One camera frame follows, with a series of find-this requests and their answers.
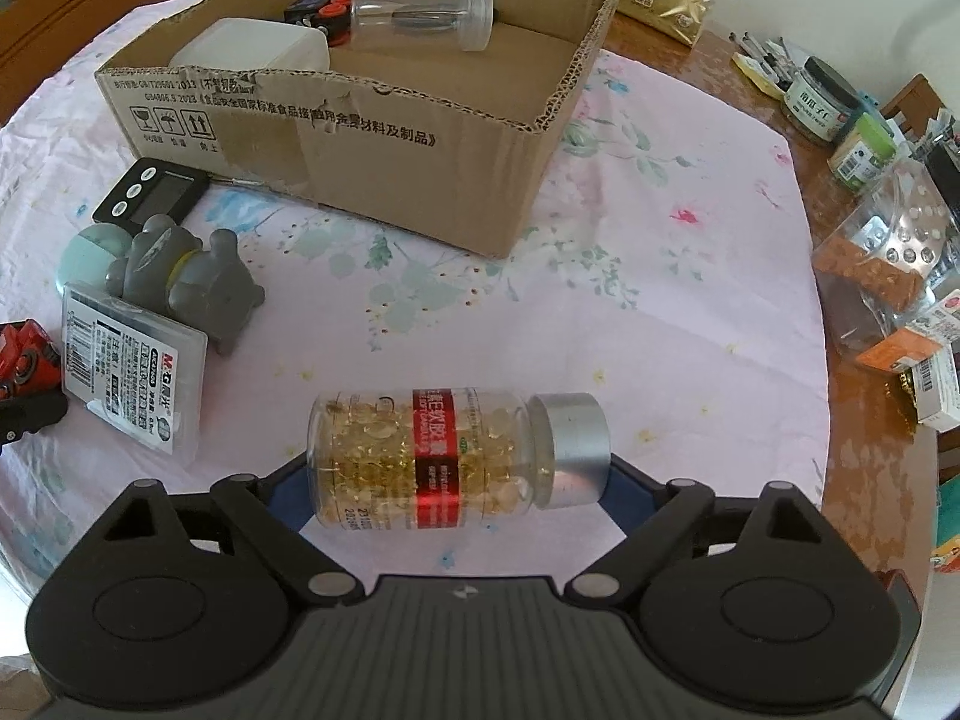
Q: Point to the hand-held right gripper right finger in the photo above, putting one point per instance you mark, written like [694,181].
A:
[619,496]

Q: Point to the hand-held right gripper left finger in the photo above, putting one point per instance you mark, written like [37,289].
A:
[286,499]

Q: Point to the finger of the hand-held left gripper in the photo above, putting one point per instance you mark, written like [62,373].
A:
[34,414]

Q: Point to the red toy train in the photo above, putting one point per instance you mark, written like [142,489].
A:
[22,360]

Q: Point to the capsule bottle with silver cap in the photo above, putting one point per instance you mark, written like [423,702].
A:
[450,457]

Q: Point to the brown cardboard box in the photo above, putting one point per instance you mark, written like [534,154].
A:
[390,165]

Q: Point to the translucent white plastic box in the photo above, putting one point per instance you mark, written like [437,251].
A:
[247,49]

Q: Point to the black toy train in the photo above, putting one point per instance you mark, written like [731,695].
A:
[311,7]

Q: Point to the clear plastic jar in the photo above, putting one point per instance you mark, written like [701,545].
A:
[420,15]

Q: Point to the clear labelled pen refill case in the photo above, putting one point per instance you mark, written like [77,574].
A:
[127,367]

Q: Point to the mint green earbuds case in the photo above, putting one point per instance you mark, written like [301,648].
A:
[90,255]

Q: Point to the pink floral cloth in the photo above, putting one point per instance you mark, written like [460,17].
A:
[637,300]

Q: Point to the grey hippo toy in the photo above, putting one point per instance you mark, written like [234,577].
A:
[202,285]

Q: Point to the black digital timer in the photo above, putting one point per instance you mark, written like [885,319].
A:
[161,187]

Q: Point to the orange small box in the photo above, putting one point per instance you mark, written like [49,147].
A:
[896,352]

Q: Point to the colourful package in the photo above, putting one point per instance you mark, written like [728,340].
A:
[946,551]

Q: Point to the white small box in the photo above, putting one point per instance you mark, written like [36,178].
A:
[934,390]

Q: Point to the large plastic jar black lid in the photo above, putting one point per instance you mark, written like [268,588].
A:
[877,270]

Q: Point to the brown wooden chair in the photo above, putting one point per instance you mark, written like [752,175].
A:
[919,101]
[90,52]

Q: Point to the small green labelled jar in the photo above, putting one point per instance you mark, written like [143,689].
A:
[862,154]

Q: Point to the glass jar with black lid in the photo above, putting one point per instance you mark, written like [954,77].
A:
[821,101]

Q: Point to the bundle of pens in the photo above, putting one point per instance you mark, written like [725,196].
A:
[765,60]

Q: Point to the metal clip holder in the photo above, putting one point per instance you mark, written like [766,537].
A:
[934,133]

